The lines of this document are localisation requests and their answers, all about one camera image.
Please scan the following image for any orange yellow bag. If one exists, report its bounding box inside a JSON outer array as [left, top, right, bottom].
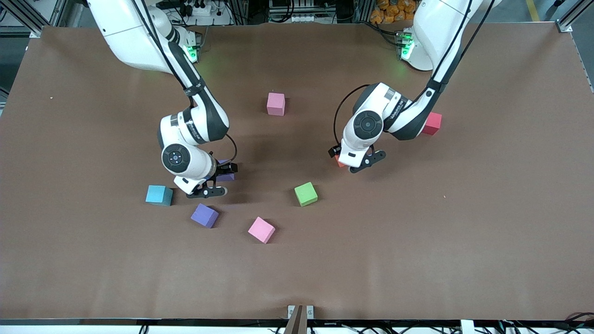
[[370, 0, 416, 25]]

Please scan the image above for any purple foam cube block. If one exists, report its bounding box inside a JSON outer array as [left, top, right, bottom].
[[190, 203, 220, 229], [216, 159, 236, 182]]

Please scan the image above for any pink foam cube block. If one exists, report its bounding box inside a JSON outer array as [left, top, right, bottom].
[[267, 92, 286, 116], [248, 217, 276, 244]]

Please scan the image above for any black table edge rail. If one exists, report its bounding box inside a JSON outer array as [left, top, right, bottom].
[[0, 318, 594, 327]]

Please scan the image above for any white socket strip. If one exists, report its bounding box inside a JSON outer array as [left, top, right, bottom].
[[269, 0, 322, 24]]

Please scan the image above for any white power strip with plugs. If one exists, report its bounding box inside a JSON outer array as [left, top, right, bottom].
[[179, 0, 232, 26]]

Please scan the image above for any brown table cover sheet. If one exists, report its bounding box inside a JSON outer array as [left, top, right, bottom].
[[0, 21, 594, 321]]

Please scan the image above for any blue foam cube block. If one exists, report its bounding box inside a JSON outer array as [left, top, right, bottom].
[[145, 185, 174, 206]]

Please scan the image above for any red foam cube block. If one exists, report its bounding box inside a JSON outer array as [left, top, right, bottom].
[[421, 112, 442, 136]]

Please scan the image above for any aluminium frame profile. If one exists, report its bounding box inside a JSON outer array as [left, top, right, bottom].
[[0, 0, 43, 39], [555, 0, 594, 34]]

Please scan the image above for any green foam cube block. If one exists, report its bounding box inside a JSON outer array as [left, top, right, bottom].
[[294, 182, 319, 207]]

